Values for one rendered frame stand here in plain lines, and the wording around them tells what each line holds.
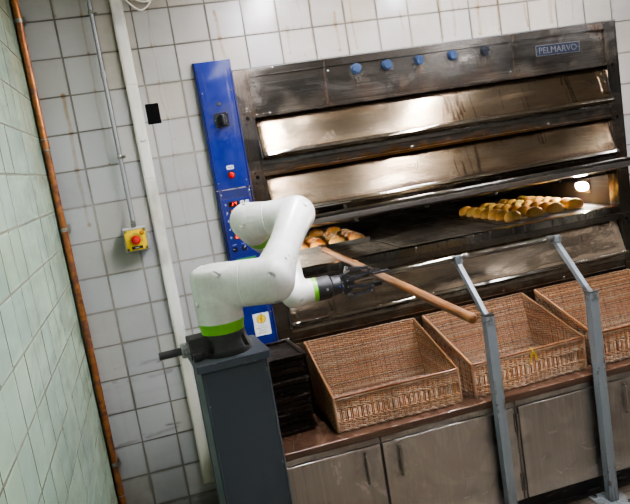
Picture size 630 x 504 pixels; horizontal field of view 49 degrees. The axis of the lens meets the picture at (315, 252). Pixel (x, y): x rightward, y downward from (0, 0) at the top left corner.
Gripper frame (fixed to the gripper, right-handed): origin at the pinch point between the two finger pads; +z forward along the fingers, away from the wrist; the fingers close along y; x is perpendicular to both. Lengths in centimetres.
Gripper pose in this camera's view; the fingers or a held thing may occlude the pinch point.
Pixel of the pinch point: (380, 276)
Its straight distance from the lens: 270.3
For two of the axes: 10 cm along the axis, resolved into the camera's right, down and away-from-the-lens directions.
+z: 9.6, -1.9, 2.0
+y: 1.6, 9.8, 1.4
